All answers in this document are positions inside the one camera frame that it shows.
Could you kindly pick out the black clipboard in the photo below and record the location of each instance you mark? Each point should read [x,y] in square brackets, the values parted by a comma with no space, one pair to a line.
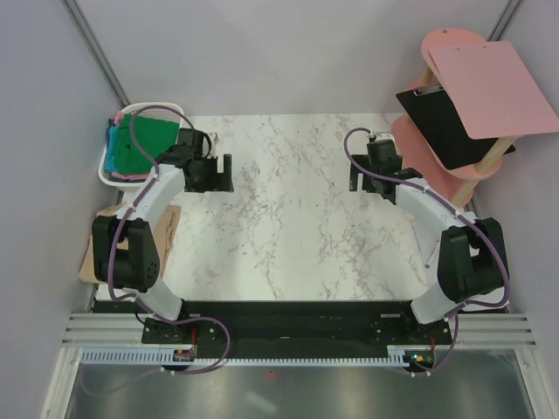
[435,116]

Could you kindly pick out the pink wooden side shelf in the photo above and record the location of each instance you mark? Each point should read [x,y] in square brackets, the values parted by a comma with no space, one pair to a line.
[457,184]

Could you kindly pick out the white pen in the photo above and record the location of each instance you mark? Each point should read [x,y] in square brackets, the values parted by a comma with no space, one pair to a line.
[431,257]

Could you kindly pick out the dark blue folded t shirt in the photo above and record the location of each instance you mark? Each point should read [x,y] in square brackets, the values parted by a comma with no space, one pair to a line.
[110,124]

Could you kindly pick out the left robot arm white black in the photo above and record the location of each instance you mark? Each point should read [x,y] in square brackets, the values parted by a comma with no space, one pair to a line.
[124,251]

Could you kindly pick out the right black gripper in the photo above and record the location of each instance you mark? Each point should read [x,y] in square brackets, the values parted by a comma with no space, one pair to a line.
[355,172]

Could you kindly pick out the teal folded t shirt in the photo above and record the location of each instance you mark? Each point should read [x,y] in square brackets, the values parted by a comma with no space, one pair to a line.
[109,165]

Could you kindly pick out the aluminium frame rail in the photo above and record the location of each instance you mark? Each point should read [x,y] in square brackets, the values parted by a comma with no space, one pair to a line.
[102,330]

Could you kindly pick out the green t shirt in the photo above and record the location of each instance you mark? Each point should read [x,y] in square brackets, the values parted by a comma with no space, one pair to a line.
[154,137]

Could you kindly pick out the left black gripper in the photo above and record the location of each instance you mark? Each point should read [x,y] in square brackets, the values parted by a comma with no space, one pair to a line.
[218,182]

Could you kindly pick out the white slotted cable duct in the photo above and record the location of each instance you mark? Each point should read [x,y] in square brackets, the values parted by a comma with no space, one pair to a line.
[188,356]

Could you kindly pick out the pink folded t shirt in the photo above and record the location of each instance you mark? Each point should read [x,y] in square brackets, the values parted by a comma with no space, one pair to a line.
[117,120]

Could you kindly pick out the white paper sheet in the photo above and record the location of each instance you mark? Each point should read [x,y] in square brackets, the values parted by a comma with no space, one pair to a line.
[425,244]

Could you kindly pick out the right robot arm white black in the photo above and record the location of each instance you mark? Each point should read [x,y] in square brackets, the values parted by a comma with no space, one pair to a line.
[472,263]

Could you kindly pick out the white plastic laundry basket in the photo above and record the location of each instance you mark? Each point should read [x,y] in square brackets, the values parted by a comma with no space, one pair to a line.
[132,182]

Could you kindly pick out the pink clipboard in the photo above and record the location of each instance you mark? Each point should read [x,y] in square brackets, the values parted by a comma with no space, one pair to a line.
[493,91]

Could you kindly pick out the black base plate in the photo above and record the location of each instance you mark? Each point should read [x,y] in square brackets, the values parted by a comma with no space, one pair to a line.
[290,329]

